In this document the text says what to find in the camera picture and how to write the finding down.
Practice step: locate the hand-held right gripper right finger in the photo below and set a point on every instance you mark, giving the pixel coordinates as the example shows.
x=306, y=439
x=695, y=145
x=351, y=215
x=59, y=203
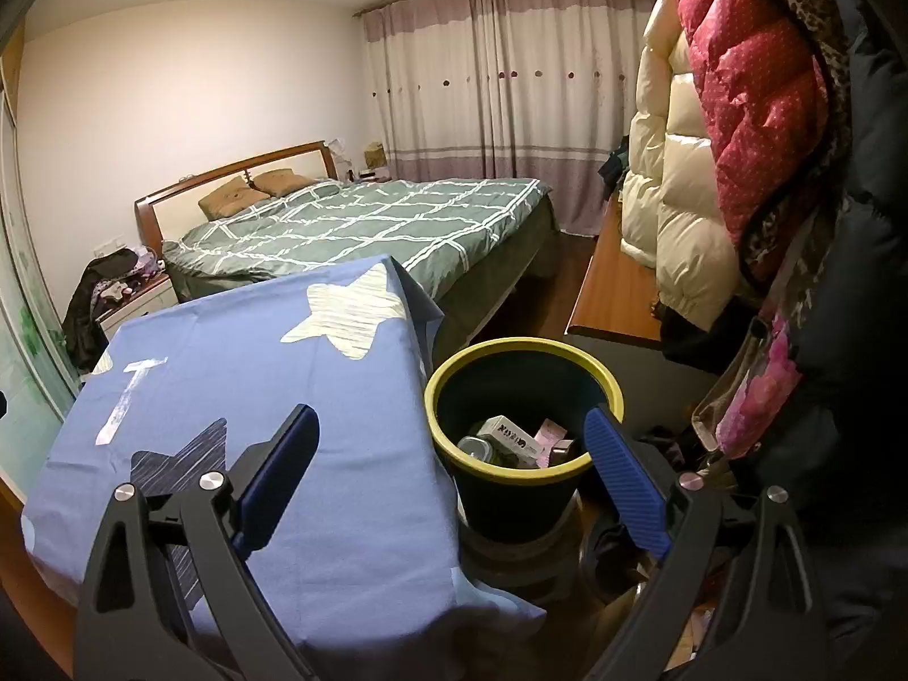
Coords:
x=628, y=482

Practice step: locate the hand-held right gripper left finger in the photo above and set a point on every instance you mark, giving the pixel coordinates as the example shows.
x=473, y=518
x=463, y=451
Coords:
x=280, y=482

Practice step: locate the dark bin with yellow rim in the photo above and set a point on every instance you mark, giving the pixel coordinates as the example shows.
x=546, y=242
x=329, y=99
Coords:
x=511, y=503

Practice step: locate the white cardboard box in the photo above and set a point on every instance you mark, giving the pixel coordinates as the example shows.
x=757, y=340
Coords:
x=514, y=436

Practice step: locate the pink paper packet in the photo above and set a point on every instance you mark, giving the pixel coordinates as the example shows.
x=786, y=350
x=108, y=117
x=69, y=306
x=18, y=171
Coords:
x=550, y=440

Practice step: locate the blue star print tablecloth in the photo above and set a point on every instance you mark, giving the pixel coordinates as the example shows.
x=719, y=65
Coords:
x=248, y=369

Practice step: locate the pink floral bag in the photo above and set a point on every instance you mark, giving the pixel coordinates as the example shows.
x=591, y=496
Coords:
x=752, y=397

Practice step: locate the clear round container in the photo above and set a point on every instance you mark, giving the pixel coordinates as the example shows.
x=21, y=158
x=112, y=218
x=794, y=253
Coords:
x=477, y=448

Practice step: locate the wooden dresser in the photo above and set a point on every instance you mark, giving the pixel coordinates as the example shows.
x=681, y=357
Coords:
x=610, y=284

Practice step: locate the white nightstand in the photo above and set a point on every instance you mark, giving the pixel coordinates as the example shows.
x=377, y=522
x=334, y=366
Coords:
x=135, y=308

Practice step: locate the pile of dark clothes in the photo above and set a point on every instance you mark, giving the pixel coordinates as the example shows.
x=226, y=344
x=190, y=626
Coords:
x=92, y=298

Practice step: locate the green plaid duvet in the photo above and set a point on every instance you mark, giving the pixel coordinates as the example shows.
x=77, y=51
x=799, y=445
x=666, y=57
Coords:
x=355, y=227

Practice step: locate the cream puffer jacket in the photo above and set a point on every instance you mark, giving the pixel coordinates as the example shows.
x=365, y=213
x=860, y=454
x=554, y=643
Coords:
x=681, y=213

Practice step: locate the brown pillow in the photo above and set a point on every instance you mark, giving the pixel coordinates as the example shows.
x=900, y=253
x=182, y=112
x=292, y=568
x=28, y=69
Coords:
x=284, y=181
x=230, y=198

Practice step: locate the wooden bed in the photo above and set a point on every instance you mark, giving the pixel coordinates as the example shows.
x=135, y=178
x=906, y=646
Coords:
x=163, y=209

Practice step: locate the black jacket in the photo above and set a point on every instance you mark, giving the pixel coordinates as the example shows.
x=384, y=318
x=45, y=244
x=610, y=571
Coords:
x=865, y=298

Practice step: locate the frosted glass wardrobe door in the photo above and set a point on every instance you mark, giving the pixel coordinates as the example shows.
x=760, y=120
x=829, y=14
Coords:
x=28, y=298

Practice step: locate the heap of clothes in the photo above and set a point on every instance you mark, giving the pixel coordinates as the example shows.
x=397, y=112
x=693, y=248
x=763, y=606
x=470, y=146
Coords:
x=616, y=167

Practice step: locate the pink dotted puffer jacket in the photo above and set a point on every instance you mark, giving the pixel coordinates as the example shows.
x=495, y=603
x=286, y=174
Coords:
x=752, y=120

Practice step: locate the pink and white curtain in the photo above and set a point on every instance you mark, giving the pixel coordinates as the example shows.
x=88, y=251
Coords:
x=496, y=99

